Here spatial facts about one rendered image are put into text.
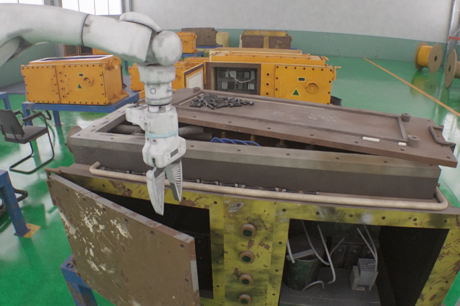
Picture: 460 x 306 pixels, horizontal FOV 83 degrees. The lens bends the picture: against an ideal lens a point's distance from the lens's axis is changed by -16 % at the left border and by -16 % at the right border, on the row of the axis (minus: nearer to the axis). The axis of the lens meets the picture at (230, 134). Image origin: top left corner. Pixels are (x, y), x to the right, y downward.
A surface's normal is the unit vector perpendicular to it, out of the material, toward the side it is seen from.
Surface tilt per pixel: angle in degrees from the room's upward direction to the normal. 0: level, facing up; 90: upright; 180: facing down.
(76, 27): 80
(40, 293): 0
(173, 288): 90
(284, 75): 90
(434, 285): 90
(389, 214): 90
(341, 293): 0
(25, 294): 0
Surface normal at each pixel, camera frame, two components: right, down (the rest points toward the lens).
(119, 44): 0.12, 0.06
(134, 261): -0.48, 0.32
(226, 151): 0.00, -0.93
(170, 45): 0.86, 0.16
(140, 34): 0.69, 0.16
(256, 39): -0.19, 0.36
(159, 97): 0.37, 0.35
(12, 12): 0.39, -0.17
